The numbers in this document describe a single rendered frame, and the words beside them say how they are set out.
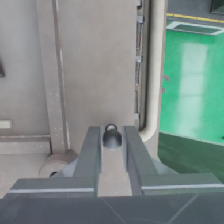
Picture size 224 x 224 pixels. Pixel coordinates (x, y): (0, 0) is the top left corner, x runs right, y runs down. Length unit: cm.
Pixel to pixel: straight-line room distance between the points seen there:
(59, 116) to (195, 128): 178
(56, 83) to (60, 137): 6
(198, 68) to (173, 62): 26
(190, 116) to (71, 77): 169
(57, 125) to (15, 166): 8
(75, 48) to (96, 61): 2
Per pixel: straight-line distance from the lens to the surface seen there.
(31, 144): 19
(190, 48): 173
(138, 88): 31
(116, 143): 15
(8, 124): 20
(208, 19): 146
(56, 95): 16
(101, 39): 17
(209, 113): 191
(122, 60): 17
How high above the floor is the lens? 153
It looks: 75 degrees down
